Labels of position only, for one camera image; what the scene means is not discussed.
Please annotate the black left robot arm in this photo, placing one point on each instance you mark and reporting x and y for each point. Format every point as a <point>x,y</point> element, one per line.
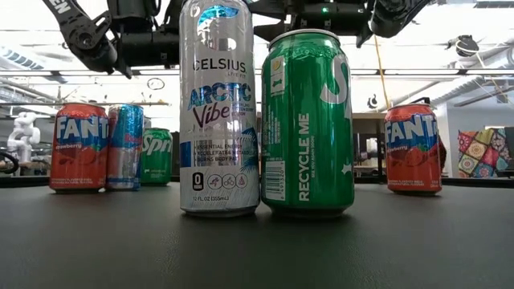
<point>72,24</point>

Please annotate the black ceiling fixture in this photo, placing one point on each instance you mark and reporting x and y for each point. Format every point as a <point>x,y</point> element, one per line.
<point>466,46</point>

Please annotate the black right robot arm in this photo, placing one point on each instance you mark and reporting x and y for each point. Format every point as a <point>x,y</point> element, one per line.
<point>397,16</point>

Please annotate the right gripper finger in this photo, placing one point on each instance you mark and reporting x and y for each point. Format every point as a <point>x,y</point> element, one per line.
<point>277,30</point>
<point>277,7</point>

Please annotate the red Fanta strawberry can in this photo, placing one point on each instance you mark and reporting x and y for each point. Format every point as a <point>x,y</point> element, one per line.
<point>413,168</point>
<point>78,160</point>

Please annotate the white robot figure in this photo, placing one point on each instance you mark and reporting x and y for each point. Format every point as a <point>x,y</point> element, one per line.
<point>24,132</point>

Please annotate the silver Celsius Arctic Vibe can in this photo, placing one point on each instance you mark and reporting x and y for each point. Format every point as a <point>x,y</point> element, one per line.
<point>219,120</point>

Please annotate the green Sprite can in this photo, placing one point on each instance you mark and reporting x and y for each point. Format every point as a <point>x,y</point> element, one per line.
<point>307,140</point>
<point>157,160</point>

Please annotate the colourful patchwork quilt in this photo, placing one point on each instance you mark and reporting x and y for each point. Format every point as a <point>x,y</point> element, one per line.
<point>482,154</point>

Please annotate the blue silver Red Bull can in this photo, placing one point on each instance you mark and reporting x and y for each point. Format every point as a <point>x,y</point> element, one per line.
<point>124,140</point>

